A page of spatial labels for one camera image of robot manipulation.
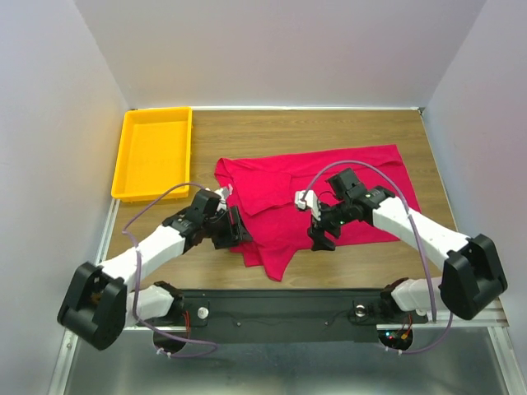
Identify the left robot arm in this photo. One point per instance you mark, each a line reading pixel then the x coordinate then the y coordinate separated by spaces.
pixel 102 300

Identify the aluminium frame rail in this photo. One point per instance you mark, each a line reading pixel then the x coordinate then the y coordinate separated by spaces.
pixel 499 313

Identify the silver knob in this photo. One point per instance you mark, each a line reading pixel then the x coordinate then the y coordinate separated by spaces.
pixel 360 311

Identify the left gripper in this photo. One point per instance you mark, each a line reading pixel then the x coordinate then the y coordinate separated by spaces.
pixel 235 233

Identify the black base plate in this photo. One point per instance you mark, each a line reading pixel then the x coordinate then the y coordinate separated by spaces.
pixel 301 315

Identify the left aluminium side rail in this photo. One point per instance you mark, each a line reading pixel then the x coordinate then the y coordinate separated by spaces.
pixel 107 232

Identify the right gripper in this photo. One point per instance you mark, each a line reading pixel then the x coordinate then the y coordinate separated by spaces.
pixel 320 242

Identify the white knob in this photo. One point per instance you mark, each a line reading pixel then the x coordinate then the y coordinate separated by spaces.
pixel 203 312

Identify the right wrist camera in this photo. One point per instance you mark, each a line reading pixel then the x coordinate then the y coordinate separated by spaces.
pixel 307 200

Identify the yellow plastic tray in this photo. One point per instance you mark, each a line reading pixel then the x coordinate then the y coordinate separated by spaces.
pixel 154 154

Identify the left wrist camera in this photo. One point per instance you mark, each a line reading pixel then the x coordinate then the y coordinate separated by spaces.
pixel 224 193

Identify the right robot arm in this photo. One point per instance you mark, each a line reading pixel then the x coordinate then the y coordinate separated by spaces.
pixel 463 274

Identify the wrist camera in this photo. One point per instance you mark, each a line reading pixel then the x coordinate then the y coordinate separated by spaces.
pixel 224 193
pixel 307 200

